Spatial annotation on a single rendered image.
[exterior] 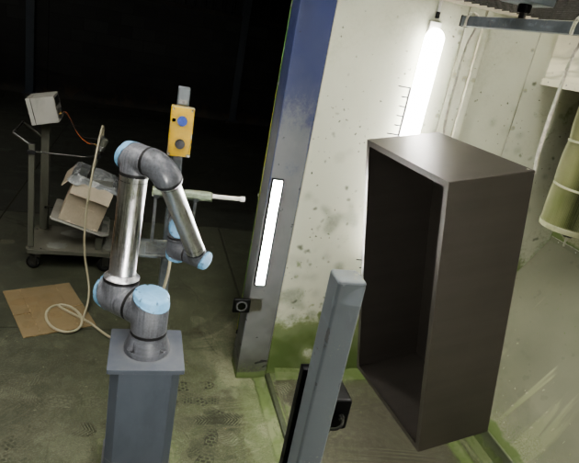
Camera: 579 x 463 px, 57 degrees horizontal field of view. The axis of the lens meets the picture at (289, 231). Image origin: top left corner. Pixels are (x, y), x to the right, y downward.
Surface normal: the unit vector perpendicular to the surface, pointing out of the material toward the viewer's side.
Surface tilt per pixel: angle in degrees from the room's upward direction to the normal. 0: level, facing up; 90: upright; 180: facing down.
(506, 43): 90
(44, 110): 90
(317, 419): 90
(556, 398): 57
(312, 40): 90
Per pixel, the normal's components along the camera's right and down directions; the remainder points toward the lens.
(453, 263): 0.32, 0.39
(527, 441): -0.71, -0.57
